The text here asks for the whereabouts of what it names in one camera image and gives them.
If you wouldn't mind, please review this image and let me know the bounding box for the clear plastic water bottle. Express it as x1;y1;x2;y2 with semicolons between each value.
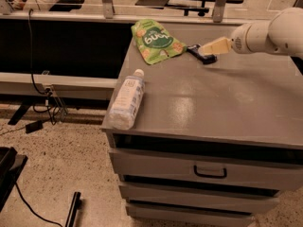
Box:
109;69;145;130

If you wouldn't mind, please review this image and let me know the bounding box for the black hanging cable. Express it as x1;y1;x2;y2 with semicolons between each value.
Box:
27;9;69;126

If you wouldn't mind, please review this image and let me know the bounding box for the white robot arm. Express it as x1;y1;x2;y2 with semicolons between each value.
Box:
198;8;303;59

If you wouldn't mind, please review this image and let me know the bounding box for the green snack pouch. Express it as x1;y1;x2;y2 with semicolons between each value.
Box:
131;19;187;65

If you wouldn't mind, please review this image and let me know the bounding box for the black bar on floor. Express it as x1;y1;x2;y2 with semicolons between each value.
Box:
64;192;81;227

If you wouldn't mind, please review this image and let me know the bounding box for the grey metal rail frame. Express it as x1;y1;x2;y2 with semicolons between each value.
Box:
0;0;283;28

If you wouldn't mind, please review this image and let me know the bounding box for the black equipment at left edge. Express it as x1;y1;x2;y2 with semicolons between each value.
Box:
0;147;27;212

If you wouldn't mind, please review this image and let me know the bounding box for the black power adapter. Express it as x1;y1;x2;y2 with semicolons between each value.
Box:
26;120;43;133

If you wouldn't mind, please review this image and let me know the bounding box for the black drawer handle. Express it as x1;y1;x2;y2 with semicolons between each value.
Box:
193;166;227;179

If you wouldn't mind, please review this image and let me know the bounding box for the grey drawer cabinet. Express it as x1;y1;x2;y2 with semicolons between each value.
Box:
100;22;303;227

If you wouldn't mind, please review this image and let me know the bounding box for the dark blue rxbar wrapper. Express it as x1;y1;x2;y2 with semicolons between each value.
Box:
187;44;217;64

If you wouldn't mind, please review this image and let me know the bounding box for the black floor cable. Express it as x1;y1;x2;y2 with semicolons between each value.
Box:
14;182;65;227

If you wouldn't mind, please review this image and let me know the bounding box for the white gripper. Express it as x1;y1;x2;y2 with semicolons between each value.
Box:
198;22;272;56

